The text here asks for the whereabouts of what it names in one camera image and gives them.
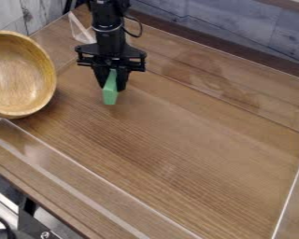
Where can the clear acrylic tray wall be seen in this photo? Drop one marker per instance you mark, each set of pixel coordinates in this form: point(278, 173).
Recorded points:
point(191, 159)

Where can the clear acrylic corner bracket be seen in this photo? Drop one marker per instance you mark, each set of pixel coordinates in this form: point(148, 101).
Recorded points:
point(81, 34)

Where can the wooden bowl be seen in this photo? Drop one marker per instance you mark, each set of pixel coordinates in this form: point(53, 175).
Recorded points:
point(27, 78)

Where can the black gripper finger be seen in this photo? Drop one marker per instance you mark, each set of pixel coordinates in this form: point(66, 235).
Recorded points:
point(122, 74)
point(101, 73)

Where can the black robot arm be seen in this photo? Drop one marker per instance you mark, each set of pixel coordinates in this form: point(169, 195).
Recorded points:
point(109, 13)

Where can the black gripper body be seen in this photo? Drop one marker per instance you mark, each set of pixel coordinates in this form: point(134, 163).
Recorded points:
point(110, 51)

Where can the black metal table bracket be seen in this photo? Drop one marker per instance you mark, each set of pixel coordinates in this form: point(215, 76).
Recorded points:
point(35, 222)

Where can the green rectangular stick block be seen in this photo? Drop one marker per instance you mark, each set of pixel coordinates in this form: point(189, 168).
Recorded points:
point(109, 88)

